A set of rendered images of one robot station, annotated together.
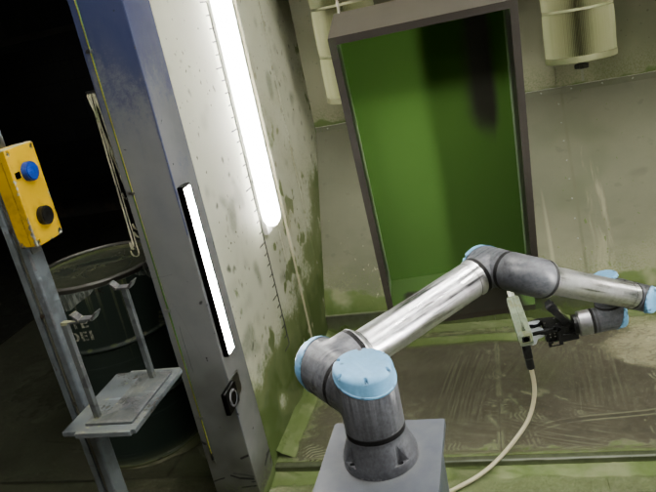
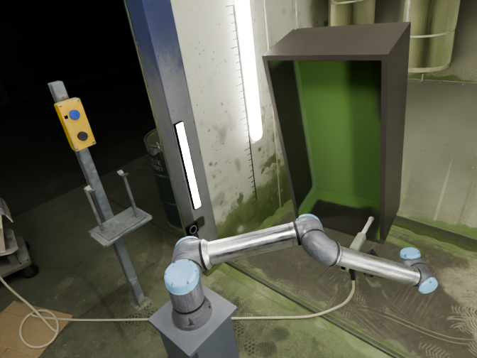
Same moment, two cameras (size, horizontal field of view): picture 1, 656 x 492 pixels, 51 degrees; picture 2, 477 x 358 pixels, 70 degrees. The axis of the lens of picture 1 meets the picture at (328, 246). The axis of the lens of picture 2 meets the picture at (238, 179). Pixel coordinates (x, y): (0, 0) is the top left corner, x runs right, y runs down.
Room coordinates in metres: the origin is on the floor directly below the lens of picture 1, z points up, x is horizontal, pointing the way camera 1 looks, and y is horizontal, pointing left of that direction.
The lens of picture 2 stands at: (0.65, -0.84, 1.95)
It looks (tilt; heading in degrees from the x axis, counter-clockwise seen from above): 29 degrees down; 30
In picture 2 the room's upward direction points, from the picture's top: 8 degrees counter-clockwise
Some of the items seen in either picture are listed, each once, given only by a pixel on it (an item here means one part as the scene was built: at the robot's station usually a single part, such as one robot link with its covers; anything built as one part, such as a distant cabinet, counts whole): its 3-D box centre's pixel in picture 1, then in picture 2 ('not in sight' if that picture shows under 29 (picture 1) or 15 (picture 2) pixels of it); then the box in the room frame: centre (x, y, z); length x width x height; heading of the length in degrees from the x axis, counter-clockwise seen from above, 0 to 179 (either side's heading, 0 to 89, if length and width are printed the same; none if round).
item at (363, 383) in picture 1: (366, 391); (184, 283); (1.47, -0.02, 0.83); 0.17 x 0.15 x 0.18; 28
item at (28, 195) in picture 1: (25, 194); (75, 124); (1.78, 0.75, 1.42); 0.12 x 0.06 x 0.26; 164
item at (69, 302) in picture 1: (124, 350); (185, 175); (2.90, 1.02, 0.44); 0.59 x 0.58 x 0.89; 55
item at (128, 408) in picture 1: (114, 348); (113, 202); (1.76, 0.64, 0.95); 0.26 x 0.15 x 0.32; 164
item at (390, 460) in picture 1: (378, 439); (190, 305); (1.46, -0.02, 0.69); 0.19 x 0.19 x 0.10
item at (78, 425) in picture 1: (125, 400); (120, 224); (1.77, 0.66, 0.78); 0.31 x 0.23 x 0.01; 164
